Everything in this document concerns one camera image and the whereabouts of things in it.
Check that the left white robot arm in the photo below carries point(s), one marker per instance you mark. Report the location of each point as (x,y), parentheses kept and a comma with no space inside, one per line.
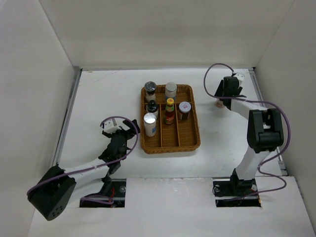
(90,182)

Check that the yellow-cap red sauce bottle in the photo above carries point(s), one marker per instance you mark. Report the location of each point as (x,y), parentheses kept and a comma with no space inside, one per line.
(169,114)

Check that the brown wicker tray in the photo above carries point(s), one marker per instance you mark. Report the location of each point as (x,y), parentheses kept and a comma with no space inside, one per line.
(180,136)

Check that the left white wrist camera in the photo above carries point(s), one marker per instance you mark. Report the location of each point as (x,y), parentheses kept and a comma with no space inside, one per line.
(110,126)

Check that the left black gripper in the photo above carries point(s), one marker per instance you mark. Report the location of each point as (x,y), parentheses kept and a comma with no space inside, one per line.
(129,135)

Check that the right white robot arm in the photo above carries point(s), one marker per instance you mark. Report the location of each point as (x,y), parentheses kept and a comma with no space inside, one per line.
(264,135)

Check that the black-cap white spice jar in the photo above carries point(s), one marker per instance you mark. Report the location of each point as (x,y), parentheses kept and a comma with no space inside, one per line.
(152,107)

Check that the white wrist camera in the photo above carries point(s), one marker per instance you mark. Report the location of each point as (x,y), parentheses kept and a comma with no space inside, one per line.
(110,126)
(239,76)

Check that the clear-lid white spice jar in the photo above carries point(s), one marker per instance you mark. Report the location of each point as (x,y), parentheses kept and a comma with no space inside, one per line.
(150,90)

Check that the silver-lid salt shaker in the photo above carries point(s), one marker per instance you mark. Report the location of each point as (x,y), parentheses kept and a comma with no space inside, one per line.
(150,124)
(170,90)

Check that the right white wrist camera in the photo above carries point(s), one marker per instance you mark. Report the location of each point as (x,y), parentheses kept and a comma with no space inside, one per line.
(239,76)

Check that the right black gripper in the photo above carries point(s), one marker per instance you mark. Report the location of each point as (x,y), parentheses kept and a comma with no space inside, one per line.
(219,92)

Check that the red-label spice jar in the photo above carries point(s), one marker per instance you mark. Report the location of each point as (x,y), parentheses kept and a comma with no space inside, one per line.
(219,104)
(184,110)

